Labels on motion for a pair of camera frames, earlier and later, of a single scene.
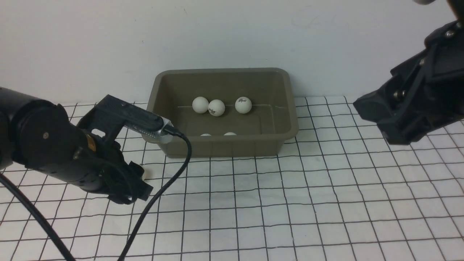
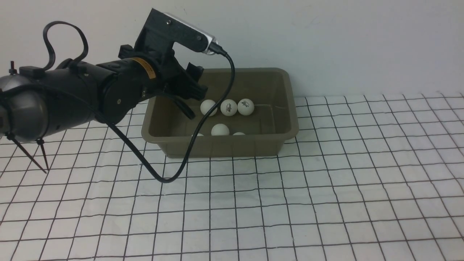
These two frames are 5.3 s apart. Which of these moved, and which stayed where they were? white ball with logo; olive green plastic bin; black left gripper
Moved: white ball with logo; black left gripper
Stayed: olive green plastic bin
